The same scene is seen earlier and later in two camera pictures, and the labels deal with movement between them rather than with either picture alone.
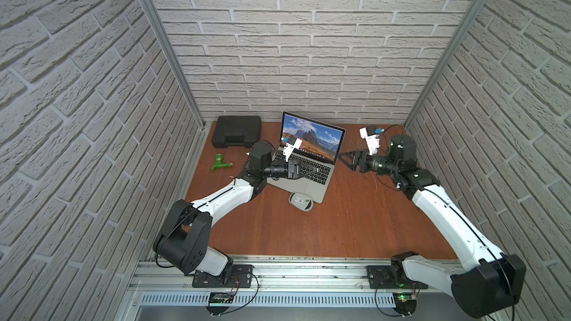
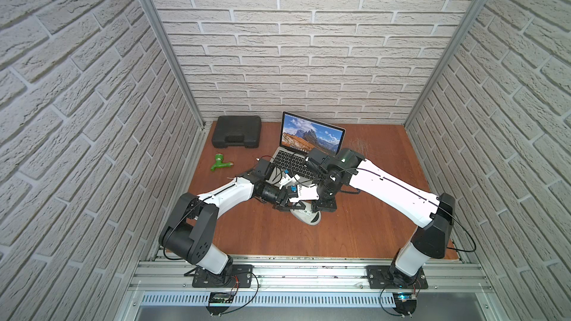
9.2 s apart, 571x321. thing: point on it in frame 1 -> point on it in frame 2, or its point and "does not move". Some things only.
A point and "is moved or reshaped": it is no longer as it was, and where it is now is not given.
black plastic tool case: (236, 131) does not move
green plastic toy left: (219, 163) does not move
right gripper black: (356, 157) -> (326, 206)
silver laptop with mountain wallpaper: (313, 144) does not move
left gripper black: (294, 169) -> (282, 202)
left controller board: (218, 297) does not move
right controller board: (404, 302) does not move
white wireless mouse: (301, 201) is moved or reshaped
